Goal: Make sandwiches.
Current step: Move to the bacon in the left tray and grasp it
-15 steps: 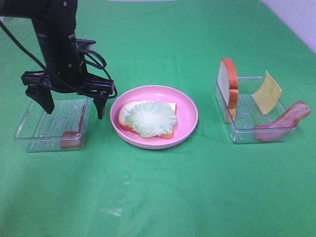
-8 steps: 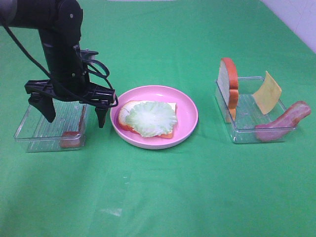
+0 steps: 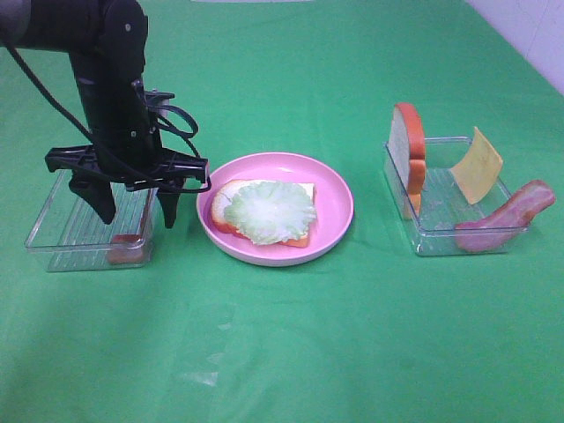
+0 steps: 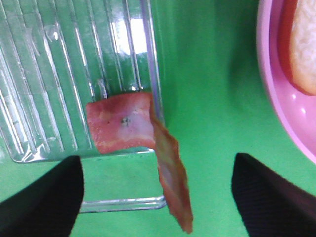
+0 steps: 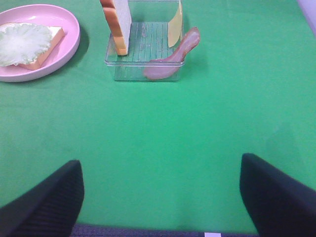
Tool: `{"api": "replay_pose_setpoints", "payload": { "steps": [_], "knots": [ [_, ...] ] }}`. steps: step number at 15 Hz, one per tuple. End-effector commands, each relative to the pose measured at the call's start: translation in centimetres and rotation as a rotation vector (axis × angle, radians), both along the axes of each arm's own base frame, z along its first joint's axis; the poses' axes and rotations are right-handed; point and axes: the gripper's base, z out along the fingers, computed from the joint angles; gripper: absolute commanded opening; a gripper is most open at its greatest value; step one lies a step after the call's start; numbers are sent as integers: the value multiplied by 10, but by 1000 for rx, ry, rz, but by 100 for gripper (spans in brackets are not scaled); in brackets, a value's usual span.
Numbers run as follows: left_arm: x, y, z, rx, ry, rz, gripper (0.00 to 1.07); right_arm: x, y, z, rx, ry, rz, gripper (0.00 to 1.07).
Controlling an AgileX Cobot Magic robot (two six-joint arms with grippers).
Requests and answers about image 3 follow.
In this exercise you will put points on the clear plastic tray right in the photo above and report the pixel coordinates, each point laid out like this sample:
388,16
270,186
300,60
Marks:
433,230

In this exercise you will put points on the clear plastic tray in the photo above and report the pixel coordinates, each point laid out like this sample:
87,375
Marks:
68,235
433,230

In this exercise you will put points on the clear plastic film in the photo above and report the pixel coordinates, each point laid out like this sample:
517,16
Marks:
203,344

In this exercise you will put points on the green lettuce leaf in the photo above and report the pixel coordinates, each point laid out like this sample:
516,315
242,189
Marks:
271,211

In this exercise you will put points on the clear plastic tray left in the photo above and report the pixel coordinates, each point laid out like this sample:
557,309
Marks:
68,235

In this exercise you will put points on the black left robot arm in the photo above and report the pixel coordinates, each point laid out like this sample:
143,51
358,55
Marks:
105,41

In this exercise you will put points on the yellow cheese slice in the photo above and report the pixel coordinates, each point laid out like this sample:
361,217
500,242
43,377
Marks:
478,170

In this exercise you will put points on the upright bread slice right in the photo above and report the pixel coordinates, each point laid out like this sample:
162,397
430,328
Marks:
407,148

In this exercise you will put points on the pink plate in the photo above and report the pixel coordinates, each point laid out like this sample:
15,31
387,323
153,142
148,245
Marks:
276,208

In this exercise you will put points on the bacon strip tray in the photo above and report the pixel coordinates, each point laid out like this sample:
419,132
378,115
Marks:
131,248
507,221

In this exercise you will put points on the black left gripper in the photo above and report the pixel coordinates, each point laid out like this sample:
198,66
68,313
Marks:
159,155

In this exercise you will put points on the toast bread slice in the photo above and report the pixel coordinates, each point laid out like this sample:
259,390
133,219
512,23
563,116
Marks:
264,220

